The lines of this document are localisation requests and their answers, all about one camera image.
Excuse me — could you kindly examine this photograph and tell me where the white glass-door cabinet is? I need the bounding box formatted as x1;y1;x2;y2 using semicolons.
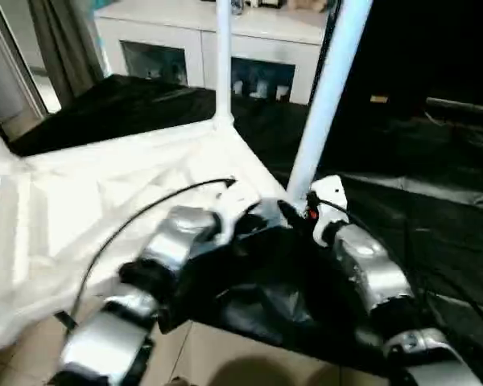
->
94;0;332;106

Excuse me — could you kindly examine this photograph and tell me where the black table mat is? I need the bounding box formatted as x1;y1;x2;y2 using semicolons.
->
0;74;483;383

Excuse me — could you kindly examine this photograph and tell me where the grey curtain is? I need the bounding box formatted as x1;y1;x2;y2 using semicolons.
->
27;0;106;105

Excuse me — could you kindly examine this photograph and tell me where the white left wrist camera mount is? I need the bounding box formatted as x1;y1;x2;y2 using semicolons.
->
213;187;263;247

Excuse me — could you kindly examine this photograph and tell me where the white plastic table top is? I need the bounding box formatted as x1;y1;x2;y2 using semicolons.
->
0;118;299;351

